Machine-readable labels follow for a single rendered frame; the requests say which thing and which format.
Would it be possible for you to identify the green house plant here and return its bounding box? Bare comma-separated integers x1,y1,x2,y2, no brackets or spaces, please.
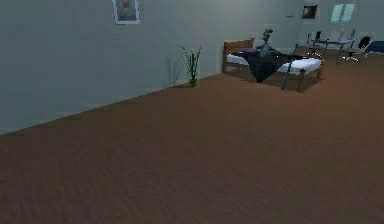
178,45,203,89

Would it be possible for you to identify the purple pillow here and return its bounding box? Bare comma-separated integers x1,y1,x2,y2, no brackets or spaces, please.
238,47,259,56

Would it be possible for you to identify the black blanket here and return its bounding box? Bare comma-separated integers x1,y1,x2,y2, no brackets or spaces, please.
233,49,309,84

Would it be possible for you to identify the grey statue figure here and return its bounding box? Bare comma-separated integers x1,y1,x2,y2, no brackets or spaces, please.
255,28,278,60

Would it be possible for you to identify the dark thin leaning pole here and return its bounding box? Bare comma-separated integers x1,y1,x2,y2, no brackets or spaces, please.
281,43,299,91

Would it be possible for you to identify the wooden bed white mattress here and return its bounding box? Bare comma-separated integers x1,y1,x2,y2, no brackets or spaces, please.
221,37,326,94

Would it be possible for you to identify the grey desk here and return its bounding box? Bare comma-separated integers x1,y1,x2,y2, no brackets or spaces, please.
308,30,357,65

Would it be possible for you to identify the black office chair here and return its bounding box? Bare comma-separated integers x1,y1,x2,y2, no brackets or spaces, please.
341,39,361,64

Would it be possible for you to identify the pale green window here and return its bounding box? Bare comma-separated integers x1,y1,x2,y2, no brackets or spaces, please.
330,3,356,24

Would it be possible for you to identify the dark blue bed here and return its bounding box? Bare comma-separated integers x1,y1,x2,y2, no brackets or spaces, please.
364,40,384,56

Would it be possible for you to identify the white framed wall picture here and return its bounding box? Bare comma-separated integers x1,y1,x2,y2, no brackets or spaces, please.
112,0,141,25

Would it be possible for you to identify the dark framed wall picture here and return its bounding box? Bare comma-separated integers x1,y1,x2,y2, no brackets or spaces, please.
301,4,319,20

